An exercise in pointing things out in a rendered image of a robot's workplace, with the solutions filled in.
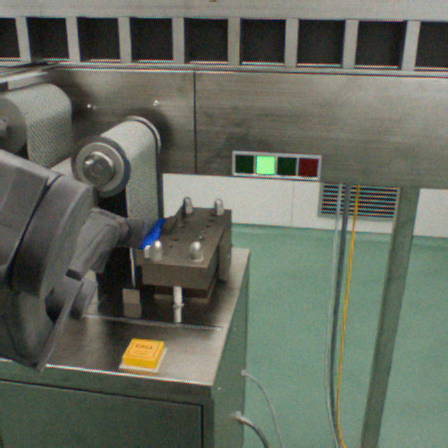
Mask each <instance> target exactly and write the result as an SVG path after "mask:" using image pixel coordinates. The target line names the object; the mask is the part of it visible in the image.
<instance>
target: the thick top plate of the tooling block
mask: <svg viewBox="0 0 448 448"><path fill-rule="evenodd" d="M213 209H214V208H203V207H193V210H194V211H193V212H191V213H184V212H182V206H181V207H180V209H179V210H177V212H176V213H175V214H174V216H177V220H179V221H177V224H176V226H175V227H174V229H173V230H172V232H171V233H170V235H164V234H161V235H160V237H159V238H158V241H160V242H161V244H162V248H163V249H164V257H165V258H164V259H163V260H162V261H152V260H150V258H149V259H148V258H145V259H143V261H142V262H141V266H142V283H144V284H154V285H165V286H176V287H188V288H200V289H203V290H207V287H208V284H209V282H210V279H212V277H213V274H214V272H215V269H216V267H217V264H218V262H219V243H220V240H221V238H222V236H223V233H224V231H225V229H227V230H231V227H232V209H224V212H225V213H224V214H223V215H215V214H213ZM193 242H199V243H200V245H201V250H202V257H203V261H201V262H197V263H194V262H190V261H189V252H190V250H191V244H192V243H193Z"/></svg>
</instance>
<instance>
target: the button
mask: <svg viewBox="0 0 448 448"><path fill-rule="evenodd" d="M163 350H164V346H163V342H159V341H149V340H140V339H133V340H132V341H131V343H130V345H129V347H128V348H127V350H126V352H125V354H124V356H123V365H125V366H133V367H143V368H152V369H155V368H156V366H157V364H158V362H159V359H160V357H161V355H162V353H163Z"/></svg>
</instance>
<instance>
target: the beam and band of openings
mask: <svg viewBox="0 0 448 448"><path fill-rule="evenodd" d="M38 17H66V18H38ZM139 17H173V18H139ZM190 17H195V18H190ZM247 18H286V19H247ZM299 18H307V19H299ZM359 20H403V21H359ZM5 59H21V60H5ZM50 59H69V60H50ZM95 60H120V61H95ZM45 61H46V62H47V63H48V64H49V63H54V62H58V63H59V67H74V68H116V69H157V70H198V71H239V72H280V73H322V74H363V75H386V76H404V77H444V78H448V69H415V68H448V0H217V1H216V2H210V0H0V67H10V66H16V65H22V64H28V62H36V63H39V62H45ZM141 61H174V62H141ZM190 62H224V63H190ZM243 63H269V64H243ZM277 64H284V65H277ZM297 64H315V65H297ZM322 65H341V66H322ZM355 65H361V66H355ZM367 66H397V67H367Z"/></svg>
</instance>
